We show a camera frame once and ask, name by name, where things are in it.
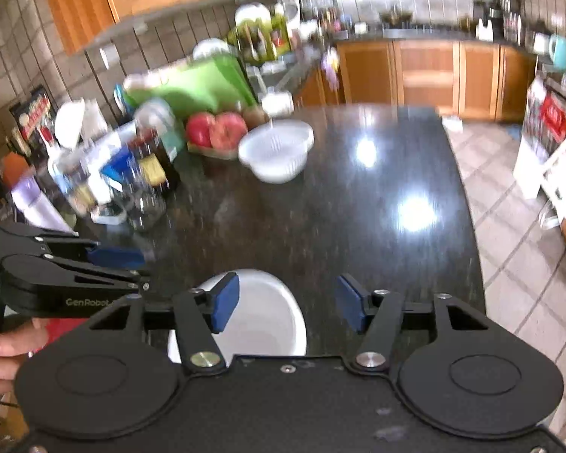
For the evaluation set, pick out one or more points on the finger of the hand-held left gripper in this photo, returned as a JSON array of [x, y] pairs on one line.
[[118, 258], [63, 276]]

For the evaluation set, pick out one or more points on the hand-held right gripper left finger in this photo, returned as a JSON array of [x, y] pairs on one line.
[[225, 302]]

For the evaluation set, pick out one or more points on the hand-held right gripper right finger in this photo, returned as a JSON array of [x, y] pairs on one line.
[[351, 302]]

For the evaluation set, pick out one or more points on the large white plastic bowl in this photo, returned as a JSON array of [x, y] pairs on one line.
[[264, 311]]

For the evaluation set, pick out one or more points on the white ribbed plastic bowl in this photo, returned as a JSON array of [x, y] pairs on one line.
[[276, 151]]

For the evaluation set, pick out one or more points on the person's left hand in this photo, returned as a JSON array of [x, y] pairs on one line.
[[7, 345]]

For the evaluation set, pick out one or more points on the clear glass cup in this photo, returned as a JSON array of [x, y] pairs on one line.
[[145, 207]]

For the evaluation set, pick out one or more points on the lavender white bottle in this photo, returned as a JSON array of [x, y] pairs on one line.
[[40, 205]]

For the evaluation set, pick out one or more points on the clear plastic food container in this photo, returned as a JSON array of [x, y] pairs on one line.
[[75, 188]]

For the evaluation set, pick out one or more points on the blue tissue pack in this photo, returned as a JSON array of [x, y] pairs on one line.
[[118, 165]]

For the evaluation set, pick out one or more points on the dark glass jar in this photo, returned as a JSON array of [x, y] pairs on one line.
[[155, 160]]

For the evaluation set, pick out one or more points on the white plastic bag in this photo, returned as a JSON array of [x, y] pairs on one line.
[[80, 122]]

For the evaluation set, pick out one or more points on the small yellow-green fruit dish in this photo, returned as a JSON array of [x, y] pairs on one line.
[[217, 152]]

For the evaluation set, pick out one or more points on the dark red apple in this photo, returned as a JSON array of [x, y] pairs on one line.
[[199, 130]]

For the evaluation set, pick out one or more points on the dark printed box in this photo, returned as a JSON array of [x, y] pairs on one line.
[[30, 115]]

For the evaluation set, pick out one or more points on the striped red apple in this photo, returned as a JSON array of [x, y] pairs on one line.
[[230, 130]]

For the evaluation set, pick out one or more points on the brown kiwi fruit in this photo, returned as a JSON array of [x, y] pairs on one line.
[[254, 116]]

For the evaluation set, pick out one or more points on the green cutting board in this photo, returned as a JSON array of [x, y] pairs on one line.
[[198, 85]]

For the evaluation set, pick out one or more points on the wooden base cabinets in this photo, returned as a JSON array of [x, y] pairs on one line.
[[424, 80]]

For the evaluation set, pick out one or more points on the white cardboard box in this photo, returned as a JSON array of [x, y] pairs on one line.
[[552, 174]]

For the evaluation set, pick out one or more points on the green dish rack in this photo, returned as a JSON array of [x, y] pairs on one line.
[[259, 33]]

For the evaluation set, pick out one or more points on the colourful snack packets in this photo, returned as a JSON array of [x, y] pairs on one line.
[[554, 113]]

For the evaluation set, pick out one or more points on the black kitchen appliance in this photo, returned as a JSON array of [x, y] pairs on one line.
[[495, 21]]

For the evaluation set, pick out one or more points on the teal mug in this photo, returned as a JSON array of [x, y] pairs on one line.
[[560, 51]]

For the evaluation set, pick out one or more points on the white wall socket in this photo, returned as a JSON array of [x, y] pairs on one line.
[[106, 56]]

